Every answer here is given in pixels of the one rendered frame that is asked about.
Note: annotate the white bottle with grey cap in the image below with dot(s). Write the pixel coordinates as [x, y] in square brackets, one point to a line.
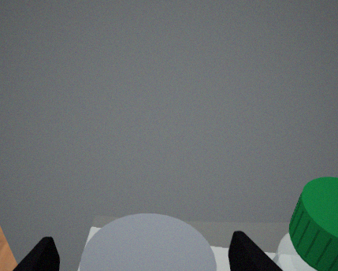
[148, 242]

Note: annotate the white bottle with green cap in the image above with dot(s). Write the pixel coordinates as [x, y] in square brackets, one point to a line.
[312, 241]

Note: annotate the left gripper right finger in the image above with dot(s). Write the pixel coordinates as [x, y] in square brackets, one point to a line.
[245, 255]

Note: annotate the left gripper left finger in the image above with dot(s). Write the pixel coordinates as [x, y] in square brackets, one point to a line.
[43, 257]

